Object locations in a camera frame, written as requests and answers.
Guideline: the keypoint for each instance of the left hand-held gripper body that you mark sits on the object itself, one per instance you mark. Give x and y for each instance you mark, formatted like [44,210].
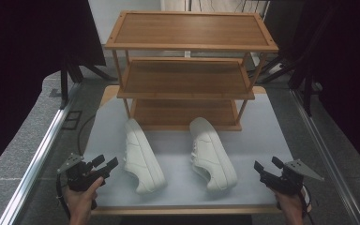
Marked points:
[78,178]

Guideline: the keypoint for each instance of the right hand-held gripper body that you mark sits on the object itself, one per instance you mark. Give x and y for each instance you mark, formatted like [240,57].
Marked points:
[289,181]

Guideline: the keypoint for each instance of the white sneaker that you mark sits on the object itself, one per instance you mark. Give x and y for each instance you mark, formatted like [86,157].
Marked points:
[212,156]
[143,159]

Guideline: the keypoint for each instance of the wooden three-tier shoe rack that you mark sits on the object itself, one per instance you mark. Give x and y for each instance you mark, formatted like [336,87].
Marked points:
[187,29]

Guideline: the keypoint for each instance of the person's right hand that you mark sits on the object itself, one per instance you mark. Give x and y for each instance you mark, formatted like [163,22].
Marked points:
[289,204]

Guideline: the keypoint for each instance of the person's left hand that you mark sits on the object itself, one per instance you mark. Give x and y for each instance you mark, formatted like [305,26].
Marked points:
[79,201]

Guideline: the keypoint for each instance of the dark floor socket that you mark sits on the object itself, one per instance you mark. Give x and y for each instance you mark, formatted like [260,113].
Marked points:
[72,119]

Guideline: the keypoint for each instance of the white table mat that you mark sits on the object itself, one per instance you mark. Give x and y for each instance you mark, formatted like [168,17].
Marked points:
[175,137]

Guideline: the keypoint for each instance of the black metal stand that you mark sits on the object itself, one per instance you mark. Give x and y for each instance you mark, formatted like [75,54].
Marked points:
[64,84]
[307,93]

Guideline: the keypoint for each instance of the black curtain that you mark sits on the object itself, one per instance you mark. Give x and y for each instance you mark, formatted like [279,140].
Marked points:
[350,78]
[22,62]

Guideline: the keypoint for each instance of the metal floor rail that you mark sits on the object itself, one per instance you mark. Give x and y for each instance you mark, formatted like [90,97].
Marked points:
[40,156]
[328,156]

